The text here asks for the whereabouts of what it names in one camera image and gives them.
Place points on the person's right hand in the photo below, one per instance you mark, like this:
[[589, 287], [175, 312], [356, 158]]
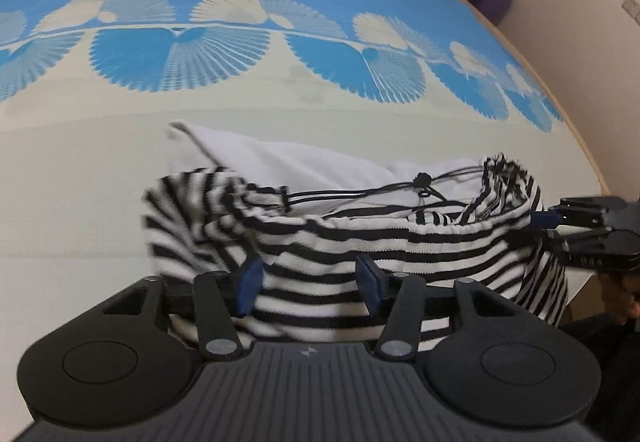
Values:
[[620, 297]]

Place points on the black white striped hooded top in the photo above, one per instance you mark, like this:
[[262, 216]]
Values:
[[380, 247]]

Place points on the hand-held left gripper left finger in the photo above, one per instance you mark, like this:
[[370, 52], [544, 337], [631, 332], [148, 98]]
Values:
[[248, 287]]

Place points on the blue white patterned bed sheet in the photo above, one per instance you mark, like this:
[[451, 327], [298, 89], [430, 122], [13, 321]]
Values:
[[250, 47]]

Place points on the white wall socket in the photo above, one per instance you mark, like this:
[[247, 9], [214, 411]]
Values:
[[632, 5]]

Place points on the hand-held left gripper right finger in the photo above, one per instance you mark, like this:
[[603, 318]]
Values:
[[371, 286]]

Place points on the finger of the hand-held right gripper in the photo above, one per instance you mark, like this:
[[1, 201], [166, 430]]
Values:
[[575, 244], [542, 220]]

